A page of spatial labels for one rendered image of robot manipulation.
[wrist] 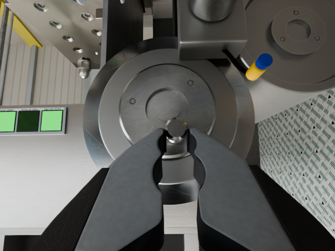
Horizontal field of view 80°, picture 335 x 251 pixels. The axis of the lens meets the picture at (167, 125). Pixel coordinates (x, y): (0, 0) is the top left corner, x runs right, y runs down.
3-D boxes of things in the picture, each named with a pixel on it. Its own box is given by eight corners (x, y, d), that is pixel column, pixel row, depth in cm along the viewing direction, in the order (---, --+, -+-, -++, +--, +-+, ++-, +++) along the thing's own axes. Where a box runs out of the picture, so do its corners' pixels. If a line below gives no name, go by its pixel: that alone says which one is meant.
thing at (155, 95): (197, 50, 16) (231, 139, 15) (194, 62, 18) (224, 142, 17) (106, 78, 16) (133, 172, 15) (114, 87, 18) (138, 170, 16)
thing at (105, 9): (111, -91, 22) (105, 66, 19) (143, 38, 45) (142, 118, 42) (106, -91, 22) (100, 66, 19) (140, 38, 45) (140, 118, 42)
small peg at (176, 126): (189, 138, 12) (166, 140, 12) (186, 142, 15) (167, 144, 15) (186, 115, 12) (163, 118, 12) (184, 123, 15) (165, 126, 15)
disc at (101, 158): (252, 37, 18) (258, 209, 16) (251, 40, 19) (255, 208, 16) (91, 34, 19) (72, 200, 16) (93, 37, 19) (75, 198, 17)
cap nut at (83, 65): (88, 59, 51) (87, 75, 51) (94, 65, 55) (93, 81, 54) (74, 59, 52) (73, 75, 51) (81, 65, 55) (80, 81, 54)
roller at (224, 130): (237, 49, 17) (240, 188, 15) (199, 115, 43) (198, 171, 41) (104, 46, 18) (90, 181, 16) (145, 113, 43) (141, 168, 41)
